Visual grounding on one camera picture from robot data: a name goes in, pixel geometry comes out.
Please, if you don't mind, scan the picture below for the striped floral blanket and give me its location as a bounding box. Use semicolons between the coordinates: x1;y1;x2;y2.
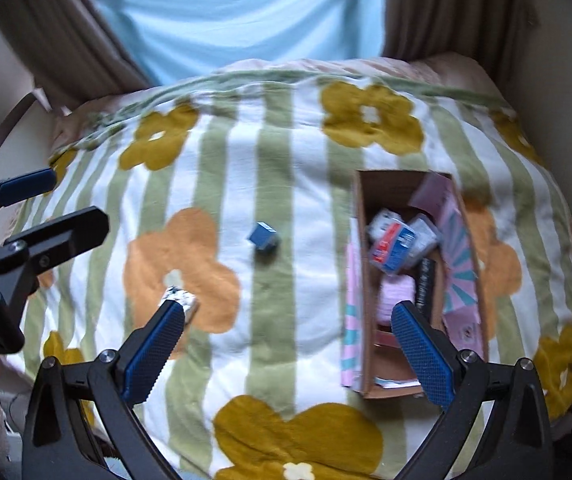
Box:
16;71;572;480

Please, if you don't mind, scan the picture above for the small blue box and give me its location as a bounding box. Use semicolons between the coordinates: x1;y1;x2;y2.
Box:
247;220;280;259

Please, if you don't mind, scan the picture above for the light blue curtain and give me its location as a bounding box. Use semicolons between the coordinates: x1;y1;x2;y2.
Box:
90;0;388;86

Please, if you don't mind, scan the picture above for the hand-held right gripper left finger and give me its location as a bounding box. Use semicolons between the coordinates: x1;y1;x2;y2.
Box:
22;301;188;461

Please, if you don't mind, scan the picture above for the beige padded headboard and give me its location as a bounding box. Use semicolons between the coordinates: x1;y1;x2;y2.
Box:
0;91;58;203

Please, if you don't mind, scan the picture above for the white patterned sock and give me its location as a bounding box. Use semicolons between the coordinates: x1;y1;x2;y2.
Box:
373;377;423;392

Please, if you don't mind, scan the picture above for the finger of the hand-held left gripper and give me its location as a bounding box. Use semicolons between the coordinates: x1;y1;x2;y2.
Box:
3;206;110;295
0;168;58;221

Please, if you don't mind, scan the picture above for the printed tissue packet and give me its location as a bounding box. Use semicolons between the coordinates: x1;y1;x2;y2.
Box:
160;285;201;328

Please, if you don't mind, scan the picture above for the beige curtain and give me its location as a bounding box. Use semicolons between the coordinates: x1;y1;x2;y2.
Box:
381;0;538;63
0;0;153;107

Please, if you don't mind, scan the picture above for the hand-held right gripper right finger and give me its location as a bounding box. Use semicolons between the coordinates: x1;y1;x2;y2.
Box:
390;301;553;461

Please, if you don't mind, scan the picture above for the red and blue plastic box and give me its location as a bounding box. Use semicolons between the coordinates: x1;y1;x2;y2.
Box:
369;224;418;275

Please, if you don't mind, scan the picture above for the small pink item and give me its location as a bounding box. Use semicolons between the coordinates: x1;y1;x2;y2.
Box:
378;275;417;322

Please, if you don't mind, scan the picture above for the pink printed cardboard box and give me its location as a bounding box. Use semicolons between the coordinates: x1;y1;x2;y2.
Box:
340;169;490;400

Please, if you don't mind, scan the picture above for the black bag roll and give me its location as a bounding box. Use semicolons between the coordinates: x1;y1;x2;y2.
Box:
413;258;438;322

